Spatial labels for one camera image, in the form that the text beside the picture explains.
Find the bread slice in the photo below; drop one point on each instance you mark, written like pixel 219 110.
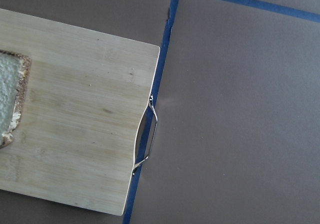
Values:
pixel 14 74

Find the bamboo cutting board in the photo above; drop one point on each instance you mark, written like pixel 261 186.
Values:
pixel 86 96

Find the metal cutting board handle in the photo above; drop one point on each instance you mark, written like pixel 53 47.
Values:
pixel 150 119

